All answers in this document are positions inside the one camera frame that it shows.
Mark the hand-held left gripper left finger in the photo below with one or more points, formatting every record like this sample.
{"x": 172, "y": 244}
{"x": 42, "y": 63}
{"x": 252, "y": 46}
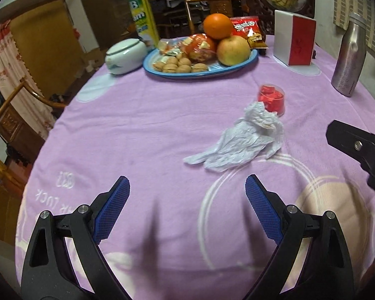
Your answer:
{"x": 112, "y": 206}

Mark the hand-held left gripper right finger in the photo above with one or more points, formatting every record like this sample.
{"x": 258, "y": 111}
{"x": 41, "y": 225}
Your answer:
{"x": 264, "y": 206}

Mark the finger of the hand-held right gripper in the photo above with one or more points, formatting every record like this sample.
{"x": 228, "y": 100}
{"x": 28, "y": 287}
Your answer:
{"x": 347, "y": 137}

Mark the white plastic glove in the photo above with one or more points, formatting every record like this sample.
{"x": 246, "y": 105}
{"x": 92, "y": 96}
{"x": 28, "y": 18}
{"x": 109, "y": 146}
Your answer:
{"x": 237, "y": 143}

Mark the steel water bottle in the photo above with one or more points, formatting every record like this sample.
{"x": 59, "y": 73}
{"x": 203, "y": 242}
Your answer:
{"x": 348, "y": 59}

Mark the purple printed tablecloth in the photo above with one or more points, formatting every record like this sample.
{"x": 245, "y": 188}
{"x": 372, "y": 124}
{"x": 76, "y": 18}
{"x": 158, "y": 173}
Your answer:
{"x": 143, "y": 131}

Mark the red plastic cup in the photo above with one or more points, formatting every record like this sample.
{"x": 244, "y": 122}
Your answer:
{"x": 272, "y": 98}

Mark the white and red box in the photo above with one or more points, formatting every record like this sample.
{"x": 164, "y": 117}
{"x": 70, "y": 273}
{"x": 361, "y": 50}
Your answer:
{"x": 289, "y": 37}

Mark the carved wooden cabinet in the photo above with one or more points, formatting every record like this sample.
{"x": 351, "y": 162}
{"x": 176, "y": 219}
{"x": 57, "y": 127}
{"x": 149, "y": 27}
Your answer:
{"x": 15, "y": 125}

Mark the beige checked curtain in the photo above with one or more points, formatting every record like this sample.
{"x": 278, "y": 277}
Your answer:
{"x": 362, "y": 6}

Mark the apple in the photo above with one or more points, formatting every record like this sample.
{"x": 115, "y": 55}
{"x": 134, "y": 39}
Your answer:
{"x": 234, "y": 51}

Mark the blue oval plate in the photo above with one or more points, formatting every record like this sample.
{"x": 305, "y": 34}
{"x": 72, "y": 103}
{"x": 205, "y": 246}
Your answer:
{"x": 212, "y": 73}

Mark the wooden armchair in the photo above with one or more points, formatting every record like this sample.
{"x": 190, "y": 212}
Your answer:
{"x": 28, "y": 89}

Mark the red snack packet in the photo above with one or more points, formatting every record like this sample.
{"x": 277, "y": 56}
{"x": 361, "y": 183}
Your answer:
{"x": 247, "y": 26}

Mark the cardboard boxes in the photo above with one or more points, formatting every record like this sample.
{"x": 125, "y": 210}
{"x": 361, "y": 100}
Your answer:
{"x": 95, "y": 57}

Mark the white ceramic jar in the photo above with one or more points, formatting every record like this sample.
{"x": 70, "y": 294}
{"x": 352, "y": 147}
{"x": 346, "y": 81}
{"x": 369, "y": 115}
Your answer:
{"x": 125, "y": 54}

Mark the pile of walnuts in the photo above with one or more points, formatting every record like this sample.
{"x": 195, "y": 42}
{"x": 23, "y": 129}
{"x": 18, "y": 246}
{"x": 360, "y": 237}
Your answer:
{"x": 178, "y": 67}

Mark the pile of wrapped candies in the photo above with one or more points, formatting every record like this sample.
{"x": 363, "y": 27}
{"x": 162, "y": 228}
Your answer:
{"x": 168, "y": 48}

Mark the orange wrapped snack bag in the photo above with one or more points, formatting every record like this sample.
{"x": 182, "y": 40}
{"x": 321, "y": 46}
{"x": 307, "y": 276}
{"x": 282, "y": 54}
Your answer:
{"x": 201, "y": 48}

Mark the orange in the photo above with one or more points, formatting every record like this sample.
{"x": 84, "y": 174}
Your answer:
{"x": 218, "y": 26}

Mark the yellow wooden door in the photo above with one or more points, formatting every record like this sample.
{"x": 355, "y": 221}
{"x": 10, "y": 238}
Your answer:
{"x": 47, "y": 37}

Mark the floral curtain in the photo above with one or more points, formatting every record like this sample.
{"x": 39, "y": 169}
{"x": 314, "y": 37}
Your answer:
{"x": 6, "y": 59}

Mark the yellow spray can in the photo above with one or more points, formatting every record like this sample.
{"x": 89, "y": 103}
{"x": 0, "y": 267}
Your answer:
{"x": 140, "y": 15}

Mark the carved wooden chair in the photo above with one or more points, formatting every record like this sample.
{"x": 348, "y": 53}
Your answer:
{"x": 189, "y": 15}

